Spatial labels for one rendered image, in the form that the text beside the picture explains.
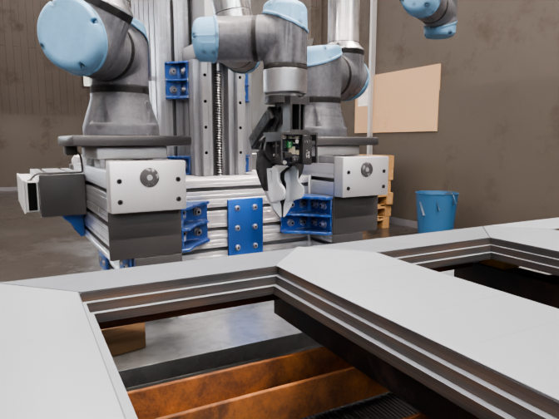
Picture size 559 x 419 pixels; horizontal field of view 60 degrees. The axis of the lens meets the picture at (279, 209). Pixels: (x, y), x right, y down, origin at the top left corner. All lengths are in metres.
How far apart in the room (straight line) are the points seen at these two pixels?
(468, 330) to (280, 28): 0.55
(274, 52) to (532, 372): 0.61
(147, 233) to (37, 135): 10.85
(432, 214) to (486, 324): 4.55
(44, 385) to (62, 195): 0.75
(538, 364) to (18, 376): 0.40
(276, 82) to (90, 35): 0.31
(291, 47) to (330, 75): 0.41
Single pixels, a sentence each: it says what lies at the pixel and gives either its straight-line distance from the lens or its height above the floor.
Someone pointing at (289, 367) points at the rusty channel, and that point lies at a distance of 0.73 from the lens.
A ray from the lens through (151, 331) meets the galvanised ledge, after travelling 0.95.
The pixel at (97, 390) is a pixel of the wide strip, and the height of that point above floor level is 0.85.
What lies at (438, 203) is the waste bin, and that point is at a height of 0.43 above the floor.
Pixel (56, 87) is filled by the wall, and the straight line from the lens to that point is 11.85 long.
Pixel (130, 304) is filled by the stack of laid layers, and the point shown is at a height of 0.83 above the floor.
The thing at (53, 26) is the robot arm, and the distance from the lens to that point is 0.92.
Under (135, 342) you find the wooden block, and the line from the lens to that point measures 0.87.
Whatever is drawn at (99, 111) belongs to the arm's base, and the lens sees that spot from 1.03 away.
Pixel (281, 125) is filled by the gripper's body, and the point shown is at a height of 1.05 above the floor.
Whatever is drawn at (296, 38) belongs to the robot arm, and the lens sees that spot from 0.84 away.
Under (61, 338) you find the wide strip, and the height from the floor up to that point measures 0.85.
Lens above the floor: 1.03
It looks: 8 degrees down
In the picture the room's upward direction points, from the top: straight up
